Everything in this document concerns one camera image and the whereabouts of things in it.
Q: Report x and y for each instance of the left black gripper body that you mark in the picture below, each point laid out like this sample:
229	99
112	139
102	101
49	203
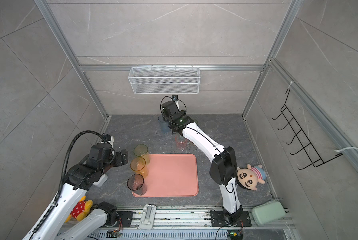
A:
114	160

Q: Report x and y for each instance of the tall yellow glass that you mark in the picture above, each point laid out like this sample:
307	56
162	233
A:
139	166

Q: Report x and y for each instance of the tall dark grey glass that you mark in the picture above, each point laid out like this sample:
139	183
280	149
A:
136	184

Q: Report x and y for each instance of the mint green box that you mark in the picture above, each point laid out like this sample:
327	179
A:
268	212

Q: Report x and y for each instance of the white clamp on rail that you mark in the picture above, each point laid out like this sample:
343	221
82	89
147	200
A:
148	217

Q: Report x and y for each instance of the pink tray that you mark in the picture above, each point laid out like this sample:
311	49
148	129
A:
171	175

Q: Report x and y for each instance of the pink glass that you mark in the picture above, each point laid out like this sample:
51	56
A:
181	142

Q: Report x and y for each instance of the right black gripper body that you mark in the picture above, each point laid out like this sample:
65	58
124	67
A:
164	115

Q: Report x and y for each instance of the white timer device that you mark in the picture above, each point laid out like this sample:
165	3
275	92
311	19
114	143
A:
101	181

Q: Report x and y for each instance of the tall blue glass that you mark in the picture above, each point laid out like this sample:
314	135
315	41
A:
163	125

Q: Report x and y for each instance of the white wire basket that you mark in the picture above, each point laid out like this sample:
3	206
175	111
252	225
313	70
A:
165	80

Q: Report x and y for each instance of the tall green glass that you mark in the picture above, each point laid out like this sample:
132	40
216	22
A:
142	151

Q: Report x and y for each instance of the doll plush toy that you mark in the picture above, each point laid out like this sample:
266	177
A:
251	176

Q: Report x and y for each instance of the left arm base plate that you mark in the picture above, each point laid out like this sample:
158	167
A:
123	219

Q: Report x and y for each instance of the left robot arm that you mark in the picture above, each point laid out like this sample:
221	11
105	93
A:
74	184

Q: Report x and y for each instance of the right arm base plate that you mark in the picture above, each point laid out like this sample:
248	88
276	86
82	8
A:
219	219

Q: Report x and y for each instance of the black wall hook rack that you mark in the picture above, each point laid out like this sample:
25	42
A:
299	135

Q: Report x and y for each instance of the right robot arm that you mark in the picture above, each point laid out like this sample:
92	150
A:
223	170

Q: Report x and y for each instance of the yellow plush toy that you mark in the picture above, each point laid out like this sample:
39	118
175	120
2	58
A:
80	210

